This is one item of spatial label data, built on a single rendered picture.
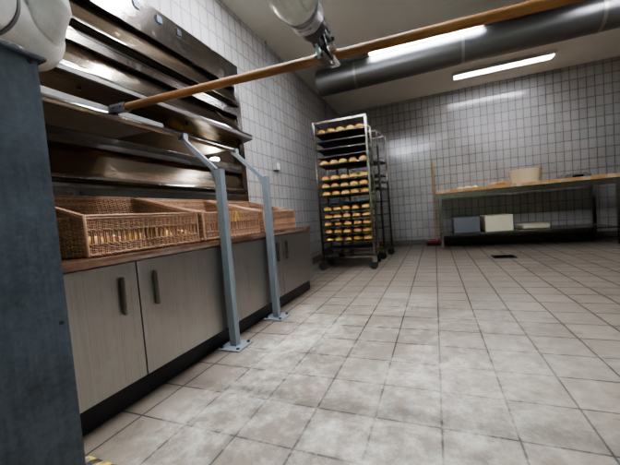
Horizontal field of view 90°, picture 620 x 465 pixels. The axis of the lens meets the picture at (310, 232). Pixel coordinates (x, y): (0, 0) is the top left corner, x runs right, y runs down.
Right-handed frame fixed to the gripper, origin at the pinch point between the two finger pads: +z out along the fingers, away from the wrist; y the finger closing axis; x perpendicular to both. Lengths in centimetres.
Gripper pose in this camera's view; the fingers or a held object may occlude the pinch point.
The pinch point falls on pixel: (332, 55)
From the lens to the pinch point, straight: 113.4
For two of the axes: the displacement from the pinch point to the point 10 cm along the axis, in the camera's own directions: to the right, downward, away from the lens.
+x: 9.3, -0.5, -3.8
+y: 0.7, 10.0, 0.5
